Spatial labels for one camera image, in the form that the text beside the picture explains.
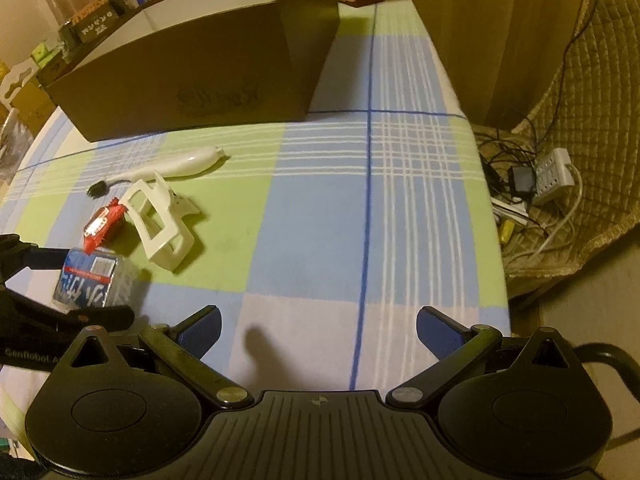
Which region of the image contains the white plastic clip holder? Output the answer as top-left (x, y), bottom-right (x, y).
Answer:
top-left (119, 170), bottom-right (209, 276)

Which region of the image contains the white cardboard hanger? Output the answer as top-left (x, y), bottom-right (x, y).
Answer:
top-left (0, 62), bottom-right (44, 107)

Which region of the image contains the red snack packet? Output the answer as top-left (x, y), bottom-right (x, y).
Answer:
top-left (82, 197), bottom-right (127, 254)

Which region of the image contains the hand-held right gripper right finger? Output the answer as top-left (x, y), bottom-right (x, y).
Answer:
top-left (386, 304), bottom-right (578, 408)

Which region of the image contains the thin black cable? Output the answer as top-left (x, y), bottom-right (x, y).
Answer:
top-left (527, 0), bottom-right (607, 133)

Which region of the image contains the black power adapter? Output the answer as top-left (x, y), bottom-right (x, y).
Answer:
top-left (507, 166), bottom-right (537, 197)

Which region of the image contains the beige quilted cushion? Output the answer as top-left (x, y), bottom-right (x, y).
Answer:
top-left (500, 0), bottom-right (640, 282)

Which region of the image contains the white cable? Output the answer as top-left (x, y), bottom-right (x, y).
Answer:
top-left (537, 164), bottom-right (585, 257)

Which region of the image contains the checked cloth desktop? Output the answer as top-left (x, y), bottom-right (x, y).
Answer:
top-left (0, 0), bottom-right (515, 398)

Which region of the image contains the small green box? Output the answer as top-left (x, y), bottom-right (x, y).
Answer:
top-left (30, 40), bottom-right (66, 69)

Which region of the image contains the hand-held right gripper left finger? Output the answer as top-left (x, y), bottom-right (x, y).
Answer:
top-left (67, 304), bottom-right (255, 408)

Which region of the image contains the blue tissue pack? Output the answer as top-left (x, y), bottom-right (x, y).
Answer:
top-left (52, 247), bottom-right (142, 312)

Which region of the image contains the white brush with black head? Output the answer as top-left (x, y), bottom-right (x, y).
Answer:
top-left (87, 146), bottom-right (232, 198)

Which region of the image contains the brown cardboard box white inside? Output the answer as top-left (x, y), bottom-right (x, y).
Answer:
top-left (37, 0), bottom-right (342, 144)

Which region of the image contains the black box with orange print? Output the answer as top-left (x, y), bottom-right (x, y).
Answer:
top-left (62, 0), bottom-right (129, 47)

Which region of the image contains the beige curtain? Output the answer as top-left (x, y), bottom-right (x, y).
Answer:
top-left (385, 0), bottom-right (609, 130)

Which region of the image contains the thick black cable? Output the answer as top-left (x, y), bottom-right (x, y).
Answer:
top-left (570, 342), bottom-right (640, 412)

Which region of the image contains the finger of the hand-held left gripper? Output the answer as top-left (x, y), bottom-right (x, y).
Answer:
top-left (0, 232), bottom-right (68, 287)
top-left (0, 280), bottom-right (137, 335)

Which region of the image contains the plain cardboard carton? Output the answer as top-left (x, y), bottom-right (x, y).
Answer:
top-left (7, 82), bottom-right (54, 134)

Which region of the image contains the white power strip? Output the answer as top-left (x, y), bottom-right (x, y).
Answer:
top-left (530, 147), bottom-right (574, 207)

